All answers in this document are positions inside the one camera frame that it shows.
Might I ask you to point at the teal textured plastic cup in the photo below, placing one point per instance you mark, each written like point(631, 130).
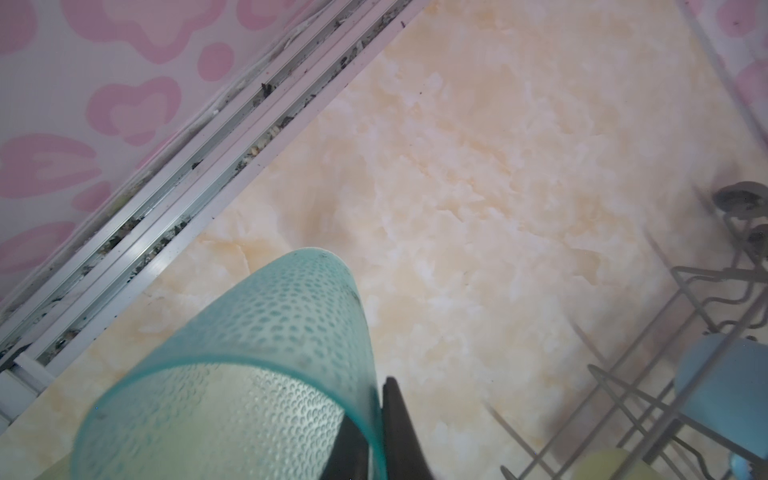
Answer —
point(255, 386)

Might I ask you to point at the grey wire dish rack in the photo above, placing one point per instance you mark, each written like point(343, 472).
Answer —
point(588, 365)

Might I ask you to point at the light blue ceramic mug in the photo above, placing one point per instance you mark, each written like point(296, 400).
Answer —
point(732, 399)

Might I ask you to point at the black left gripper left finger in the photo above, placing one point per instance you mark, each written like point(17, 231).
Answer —
point(349, 457)

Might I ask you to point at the light green ceramic mug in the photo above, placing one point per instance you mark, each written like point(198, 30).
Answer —
point(602, 464)

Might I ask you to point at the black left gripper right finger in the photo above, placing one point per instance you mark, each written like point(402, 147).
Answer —
point(403, 453)

